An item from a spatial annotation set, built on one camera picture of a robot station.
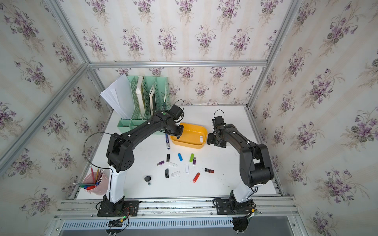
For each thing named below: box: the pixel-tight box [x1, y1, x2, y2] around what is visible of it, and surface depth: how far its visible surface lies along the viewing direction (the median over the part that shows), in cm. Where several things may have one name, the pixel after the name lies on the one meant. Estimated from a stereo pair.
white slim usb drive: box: [184, 163, 190, 175], surface depth 88 cm
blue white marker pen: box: [165, 133, 171, 150], surface depth 100 cm
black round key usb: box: [144, 175, 152, 186], surface depth 82 cm
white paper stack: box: [99, 73, 135, 120], surface depth 98 cm
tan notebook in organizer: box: [148, 84, 156, 117], surface depth 103 cm
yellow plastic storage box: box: [170, 122, 208, 149], surface depth 100 cm
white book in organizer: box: [135, 75, 146, 118], surface depth 100 cm
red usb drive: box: [192, 172, 201, 183], surface depth 85 cm
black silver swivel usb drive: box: [164, 168, 169, 179], surface depth 87 cm
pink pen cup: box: [82, 171, 110, 196], surface depth 75 cm
